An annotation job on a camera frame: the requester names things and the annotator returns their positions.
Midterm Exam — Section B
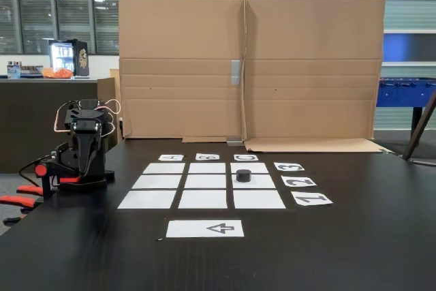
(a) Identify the white paper grid square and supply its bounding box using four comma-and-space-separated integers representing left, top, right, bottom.
233, 189, 286, 209
188, 162, 226, 174
185, 174, 228, 189
230, 162, 270, 174
117, 190, 177, 209
178, 189, 228, 209
131, 174, 183, 189
142, 162, 186, 174
232, 174, 276, 189

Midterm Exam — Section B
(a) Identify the large brown cardboard panel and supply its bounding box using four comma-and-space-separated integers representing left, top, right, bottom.
243, 0, 392, 154
118, 0, 247, 144

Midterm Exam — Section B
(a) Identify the black mini fridge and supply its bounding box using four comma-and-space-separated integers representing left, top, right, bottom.
48, 39, 90, 77

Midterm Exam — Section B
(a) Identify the black clamp with orange handles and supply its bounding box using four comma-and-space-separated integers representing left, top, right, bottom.
0, 185, 44, 226

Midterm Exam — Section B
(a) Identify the black clamp with orange knob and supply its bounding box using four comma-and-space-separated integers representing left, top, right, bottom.
33, 159, 82, 200

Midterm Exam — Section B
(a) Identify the paper sheet number 3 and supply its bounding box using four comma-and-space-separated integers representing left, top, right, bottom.
273, 162, 306, 172

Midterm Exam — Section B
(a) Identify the brown wooden leg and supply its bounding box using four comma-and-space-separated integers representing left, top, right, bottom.
401, 93, 436, 161

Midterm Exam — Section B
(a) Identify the blue foosball table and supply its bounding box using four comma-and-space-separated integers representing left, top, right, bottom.
376, 77, 436, 132

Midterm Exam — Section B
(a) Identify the dark counter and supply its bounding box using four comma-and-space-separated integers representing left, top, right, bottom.
0, 78, 119, 174

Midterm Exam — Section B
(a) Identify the paper sheet number 2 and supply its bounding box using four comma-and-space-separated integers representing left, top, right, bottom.
281, 175, 317, 188

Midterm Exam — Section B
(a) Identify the orange snack bag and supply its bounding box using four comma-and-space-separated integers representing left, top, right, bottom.
41, 67, 75, 79

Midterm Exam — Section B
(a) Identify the paper sheet number 1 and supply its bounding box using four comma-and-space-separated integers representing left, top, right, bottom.
291, 192, 334, 206

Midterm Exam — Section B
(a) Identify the long grey tape strip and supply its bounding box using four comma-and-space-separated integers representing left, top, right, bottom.
231, 60, 242, 85

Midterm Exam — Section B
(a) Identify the black cable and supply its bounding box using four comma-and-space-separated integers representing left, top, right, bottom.
18, 157, 52, 187

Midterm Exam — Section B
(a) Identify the blue white carton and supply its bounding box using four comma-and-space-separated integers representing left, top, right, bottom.
7, 61, 22, 80

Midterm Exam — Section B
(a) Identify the white arrow paper sheet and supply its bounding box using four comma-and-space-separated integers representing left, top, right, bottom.
166, 219, 245, 239

